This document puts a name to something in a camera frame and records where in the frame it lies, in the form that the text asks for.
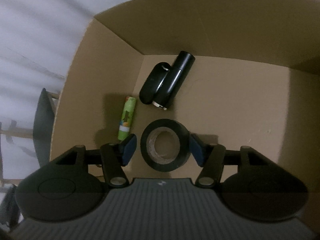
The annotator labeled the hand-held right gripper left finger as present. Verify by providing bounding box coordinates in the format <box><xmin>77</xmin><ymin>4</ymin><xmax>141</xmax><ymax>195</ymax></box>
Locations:
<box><xmin>51</xmin><ymin>133</ymin><xmax>137</xmax><ymax>188</ymax></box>

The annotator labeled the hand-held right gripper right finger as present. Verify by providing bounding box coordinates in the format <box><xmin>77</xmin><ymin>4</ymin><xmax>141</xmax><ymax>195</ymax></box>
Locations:
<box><xmin>190</xmin><ymin>133</ymin><xmax>275</xmax><ymax>188</ymax></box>

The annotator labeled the green glue stick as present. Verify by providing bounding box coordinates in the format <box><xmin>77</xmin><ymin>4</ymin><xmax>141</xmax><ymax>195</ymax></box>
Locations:
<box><xmin>117</xmin><ymin>96</ymin><xmax>137</xmax><ymax>141</ymax></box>

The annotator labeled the black electrical tape roll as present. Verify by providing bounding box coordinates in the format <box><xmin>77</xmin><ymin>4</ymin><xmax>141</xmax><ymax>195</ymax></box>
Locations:
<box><xmin>140</xmin><ymin>119</ymin><xmax>192</xmax><ymax>172</ymax></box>

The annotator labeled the large brown cardboard box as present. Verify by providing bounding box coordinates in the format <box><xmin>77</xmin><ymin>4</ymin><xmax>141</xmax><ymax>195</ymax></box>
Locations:
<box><xmin>49</xmin><ymin>0</ymin><xmax>320</xmax><ymax>198</ymax></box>

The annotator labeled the black oval key fob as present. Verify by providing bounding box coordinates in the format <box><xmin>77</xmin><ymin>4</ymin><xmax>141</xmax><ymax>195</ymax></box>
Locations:
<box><xmin>139</xmin><ymin>62</ymin><xmax>173</xmax><ymax>105</ymax></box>

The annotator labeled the black lipstick tube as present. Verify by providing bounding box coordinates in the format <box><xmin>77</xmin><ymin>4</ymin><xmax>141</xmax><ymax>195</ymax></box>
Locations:
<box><xmin>152</xmin><ymin>51</ymin><xmax>196</xmax><ymax>111</ymax></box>

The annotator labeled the wooden chair with dark cushion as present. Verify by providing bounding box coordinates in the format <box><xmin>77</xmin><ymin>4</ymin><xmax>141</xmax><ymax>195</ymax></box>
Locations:
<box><xmin>0</xmin><ymin>87</ymin><xmax>60</xmax><ymax>188</ymax></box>

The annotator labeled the white curtain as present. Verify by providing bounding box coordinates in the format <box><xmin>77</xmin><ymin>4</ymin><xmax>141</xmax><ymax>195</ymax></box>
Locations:
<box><xmin>0</xmin><ymin>0</ymin><xmax>150</xmax><ymax>180</ymax></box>

